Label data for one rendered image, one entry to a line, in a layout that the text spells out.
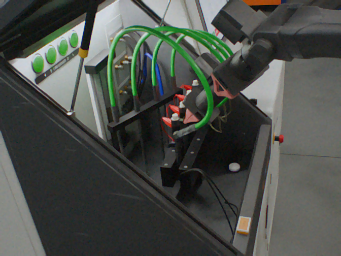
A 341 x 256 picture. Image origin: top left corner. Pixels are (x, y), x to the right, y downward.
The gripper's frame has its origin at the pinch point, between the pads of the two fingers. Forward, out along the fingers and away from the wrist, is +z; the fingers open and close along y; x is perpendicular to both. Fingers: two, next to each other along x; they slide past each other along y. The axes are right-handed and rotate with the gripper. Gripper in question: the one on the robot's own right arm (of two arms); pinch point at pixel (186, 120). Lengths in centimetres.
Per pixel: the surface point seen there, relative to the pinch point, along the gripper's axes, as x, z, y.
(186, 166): 3.4, 10.5, -10.1
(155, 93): -11.7, 12.4, 13.8
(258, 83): -61, 12, -10
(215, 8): -69, 6, 25
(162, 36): 8.9, -22.2, 18.9
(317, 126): -195, 86, -78
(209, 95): 11.2, -21.6, 0.6
